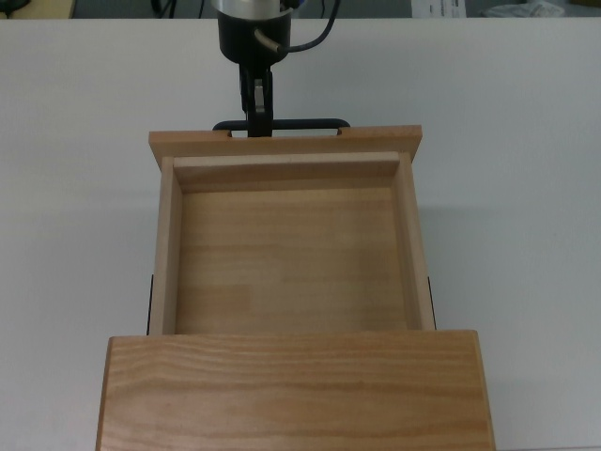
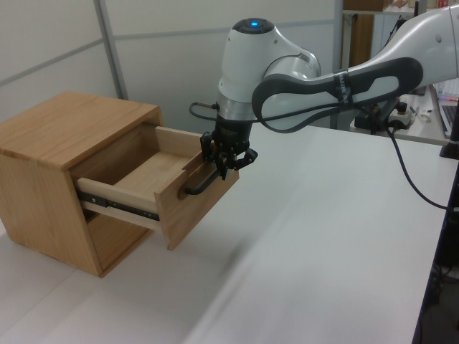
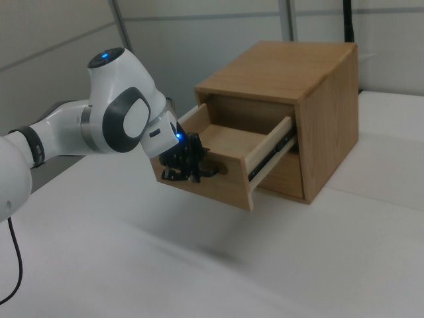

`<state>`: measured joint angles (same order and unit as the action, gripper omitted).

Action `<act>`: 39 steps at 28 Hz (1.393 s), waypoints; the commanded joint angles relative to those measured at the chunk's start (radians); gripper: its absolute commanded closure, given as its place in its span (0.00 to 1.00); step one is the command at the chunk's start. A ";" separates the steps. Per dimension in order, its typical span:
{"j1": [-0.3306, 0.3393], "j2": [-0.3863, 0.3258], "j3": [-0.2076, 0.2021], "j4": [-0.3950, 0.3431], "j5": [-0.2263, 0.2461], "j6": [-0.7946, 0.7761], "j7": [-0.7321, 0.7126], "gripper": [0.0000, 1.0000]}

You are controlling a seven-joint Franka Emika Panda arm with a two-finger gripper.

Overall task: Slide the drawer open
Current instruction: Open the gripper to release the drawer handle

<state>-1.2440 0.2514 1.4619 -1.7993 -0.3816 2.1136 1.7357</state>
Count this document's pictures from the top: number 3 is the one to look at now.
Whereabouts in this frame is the black stand pole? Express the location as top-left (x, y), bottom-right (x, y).
top-left (342, 0), bottom-right (358, 43)

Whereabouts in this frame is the light wooden cabinet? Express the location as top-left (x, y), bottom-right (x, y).
top-left (193, 40), bottom-right (359, 205)

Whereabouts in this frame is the grey aluminium partition post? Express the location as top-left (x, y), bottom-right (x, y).
top-left (286, 0), bottom-right (296, 42)
top-left (110, 0), bottom-right (134, 51)

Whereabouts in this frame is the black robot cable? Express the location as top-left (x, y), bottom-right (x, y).
top-left (0, 217), bottom-right (25, 304)

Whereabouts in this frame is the black drawer slide rail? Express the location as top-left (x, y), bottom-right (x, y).
top-left (247, 127), bottom-right (297, 183)

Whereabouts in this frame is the wooden drawer with black handle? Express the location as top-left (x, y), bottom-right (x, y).
top-left (149, 103), bottom-right (297, 212)

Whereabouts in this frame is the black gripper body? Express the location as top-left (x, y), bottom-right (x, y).
top-left (158, 131), bottom-right (203, 168)

